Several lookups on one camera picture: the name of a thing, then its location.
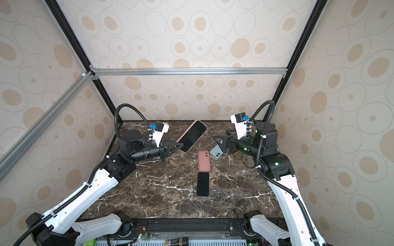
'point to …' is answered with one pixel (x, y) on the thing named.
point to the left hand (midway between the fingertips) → (184, 145)
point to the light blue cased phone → (216, 151)
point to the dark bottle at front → (182, 241)
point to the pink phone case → (204, 163)
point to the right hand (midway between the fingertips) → (221, 134)
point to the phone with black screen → (203, 184)
